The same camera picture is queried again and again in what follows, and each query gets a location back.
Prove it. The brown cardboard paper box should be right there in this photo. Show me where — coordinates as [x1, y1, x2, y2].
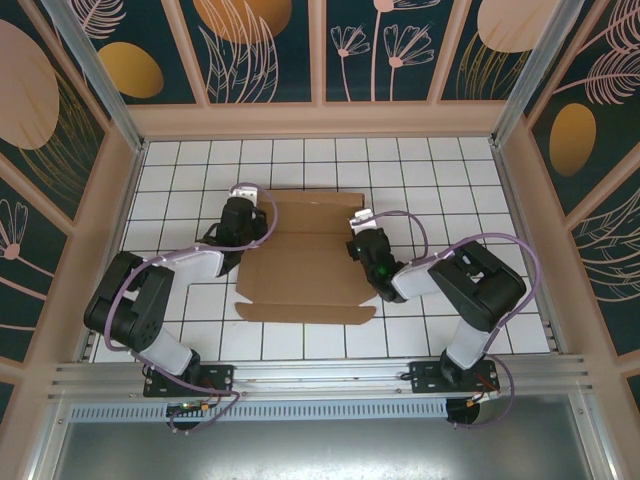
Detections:
[234, 188, 376, 325]

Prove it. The small green circuit board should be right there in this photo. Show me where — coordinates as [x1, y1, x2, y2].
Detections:
[167, 399, 211, 416]

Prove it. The grey metal sheet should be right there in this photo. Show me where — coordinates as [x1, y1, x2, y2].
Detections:
[29, 394, 621, 480]

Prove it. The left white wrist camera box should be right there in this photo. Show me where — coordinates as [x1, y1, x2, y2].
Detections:
[228, 182, 260, 205]

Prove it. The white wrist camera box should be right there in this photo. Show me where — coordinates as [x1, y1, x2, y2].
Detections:
[348, 208, 377, 233]
[228, 182, 260, 205]

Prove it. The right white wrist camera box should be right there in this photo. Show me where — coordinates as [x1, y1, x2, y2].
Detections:
[348, 208, 377, 233]

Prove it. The aluminium table side rail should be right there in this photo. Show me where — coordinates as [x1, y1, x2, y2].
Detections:
[74, 142, 149, 362]
[489, 142, 560, 355]

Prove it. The aluminium mounting rail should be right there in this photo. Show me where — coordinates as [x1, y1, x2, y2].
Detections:
[47, 354, 599, 401]

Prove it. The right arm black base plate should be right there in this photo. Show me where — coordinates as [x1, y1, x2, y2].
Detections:
[408, 360, 501, 396]

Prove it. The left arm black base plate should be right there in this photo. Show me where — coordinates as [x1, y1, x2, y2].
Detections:
[143, 364, 236, 399]

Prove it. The slotted grey cable duct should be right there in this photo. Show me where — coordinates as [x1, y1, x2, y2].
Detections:
[69, 398, 449, 421]

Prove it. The aluminium frame post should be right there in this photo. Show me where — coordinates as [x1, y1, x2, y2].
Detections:
[42, 0, 146, 154]
[489, 0, 589, 146]

